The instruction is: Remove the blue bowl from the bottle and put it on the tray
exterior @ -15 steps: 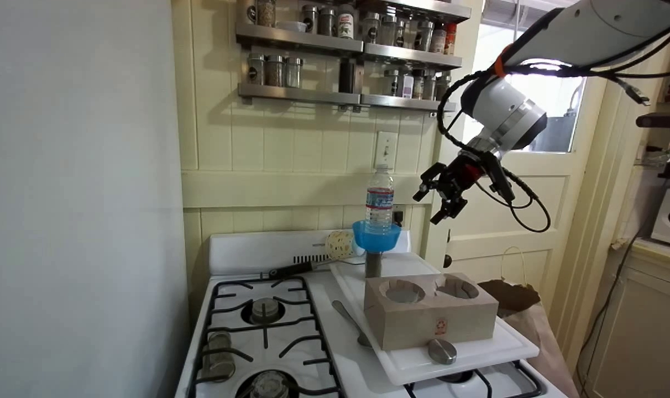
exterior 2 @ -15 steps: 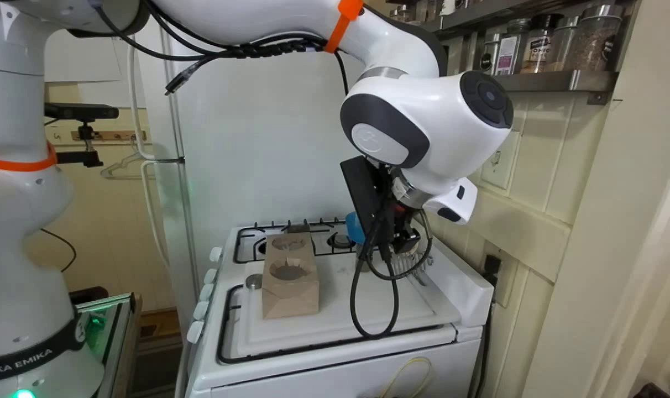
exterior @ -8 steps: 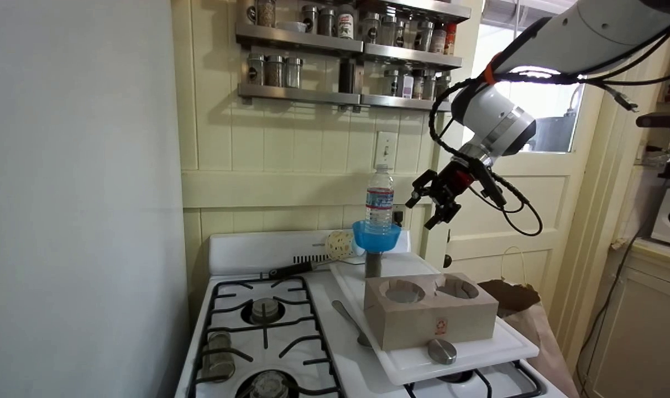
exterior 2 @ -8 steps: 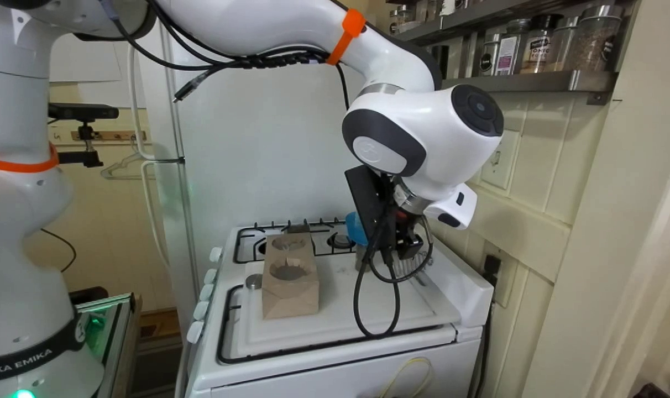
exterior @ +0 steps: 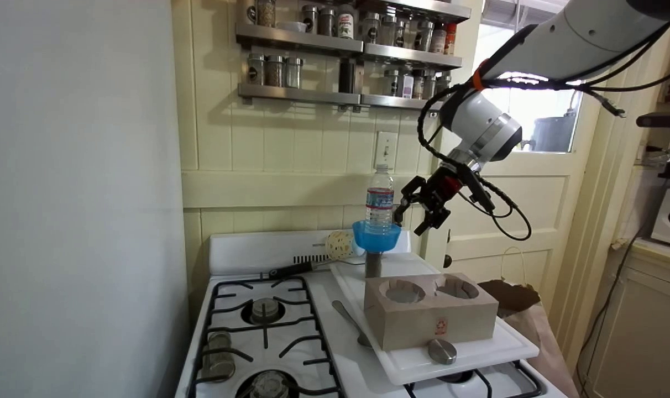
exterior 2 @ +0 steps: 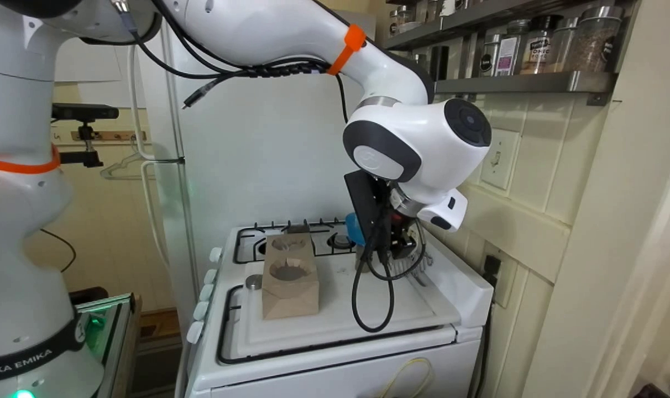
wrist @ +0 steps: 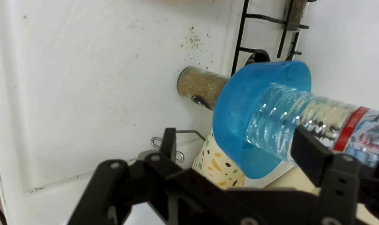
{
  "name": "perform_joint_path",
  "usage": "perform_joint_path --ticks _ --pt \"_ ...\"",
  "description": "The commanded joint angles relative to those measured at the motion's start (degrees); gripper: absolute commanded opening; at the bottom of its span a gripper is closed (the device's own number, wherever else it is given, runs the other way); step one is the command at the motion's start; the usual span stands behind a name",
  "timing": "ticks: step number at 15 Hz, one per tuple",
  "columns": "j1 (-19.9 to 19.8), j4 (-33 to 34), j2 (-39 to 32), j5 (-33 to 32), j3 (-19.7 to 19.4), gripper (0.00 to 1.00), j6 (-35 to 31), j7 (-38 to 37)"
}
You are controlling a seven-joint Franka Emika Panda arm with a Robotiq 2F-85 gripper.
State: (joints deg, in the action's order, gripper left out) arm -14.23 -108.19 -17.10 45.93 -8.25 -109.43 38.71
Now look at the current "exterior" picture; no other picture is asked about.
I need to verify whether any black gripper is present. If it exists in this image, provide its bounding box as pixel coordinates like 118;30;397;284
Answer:
392;164;472;239

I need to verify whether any blue plastic bowl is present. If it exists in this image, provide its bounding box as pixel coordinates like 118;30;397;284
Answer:
349;220;405;260

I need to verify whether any clear plastic water bottle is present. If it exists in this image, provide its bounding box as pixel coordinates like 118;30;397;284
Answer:
364;161;397;232

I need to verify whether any grey pepper grinder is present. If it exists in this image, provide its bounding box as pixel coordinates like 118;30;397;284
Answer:
362;252;385;282

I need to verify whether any metal cup in block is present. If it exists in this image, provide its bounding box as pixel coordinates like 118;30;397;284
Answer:
385;280;427;306
438;277;482;301

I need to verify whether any wooden block with holes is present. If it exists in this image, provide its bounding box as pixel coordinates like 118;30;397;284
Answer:
362;272;501;351

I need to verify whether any glass spice jar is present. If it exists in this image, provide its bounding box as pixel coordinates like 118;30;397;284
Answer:
316;7;339;39
358;10;382;42
416;20;435;54
397;64;416;99
301;5;321;35
430;68;454;98
395;15;418;49
245;51;268;86
382;64;405;98
378;7;401;47
442;23;460;59
264;54;285;89
432;20;448;55
282;55;305;91
245;0;278;30
411;66;430;102

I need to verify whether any metal spoon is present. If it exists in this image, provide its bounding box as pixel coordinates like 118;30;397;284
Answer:
332;297;374;349

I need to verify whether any cream panel door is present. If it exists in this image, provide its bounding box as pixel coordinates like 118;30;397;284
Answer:
427;20;617;318

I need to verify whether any small metal scoop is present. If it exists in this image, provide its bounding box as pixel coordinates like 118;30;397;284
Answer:
427;337;460;367

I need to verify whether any white cutting board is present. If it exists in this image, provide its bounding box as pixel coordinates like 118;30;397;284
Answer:
328;251;541;387

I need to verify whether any tall dark spice jar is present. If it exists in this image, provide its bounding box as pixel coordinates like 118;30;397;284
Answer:
336;55;362;96

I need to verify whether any white gas stove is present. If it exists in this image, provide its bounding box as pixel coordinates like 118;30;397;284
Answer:
174;228;573;398

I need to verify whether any brown paper bag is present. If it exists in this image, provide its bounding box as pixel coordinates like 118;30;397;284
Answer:
479;277;582;398

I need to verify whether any steel spice rack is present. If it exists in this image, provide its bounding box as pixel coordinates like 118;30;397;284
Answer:
232;0;475;116

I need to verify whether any black burner grate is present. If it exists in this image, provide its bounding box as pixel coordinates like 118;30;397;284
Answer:
187;272;346;398
405;361;551;398

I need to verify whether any white label spice jar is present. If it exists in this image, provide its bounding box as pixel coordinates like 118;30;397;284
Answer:
334;5;360;40

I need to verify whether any white window blind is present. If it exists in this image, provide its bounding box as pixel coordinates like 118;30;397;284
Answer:
479;0;547;34

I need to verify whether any cream cabinet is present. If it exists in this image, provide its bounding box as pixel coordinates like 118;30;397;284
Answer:
579;239;670;398

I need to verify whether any black countertop appliance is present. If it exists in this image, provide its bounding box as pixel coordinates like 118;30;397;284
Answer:
634;108;670;185

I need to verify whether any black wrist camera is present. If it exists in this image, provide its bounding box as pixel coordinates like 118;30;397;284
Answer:
460;176;497;217

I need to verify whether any white wall outlet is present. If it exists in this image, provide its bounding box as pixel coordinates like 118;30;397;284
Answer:
374;129;401;170

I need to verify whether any black power cable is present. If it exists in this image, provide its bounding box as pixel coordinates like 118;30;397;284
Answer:
568;232;640;373

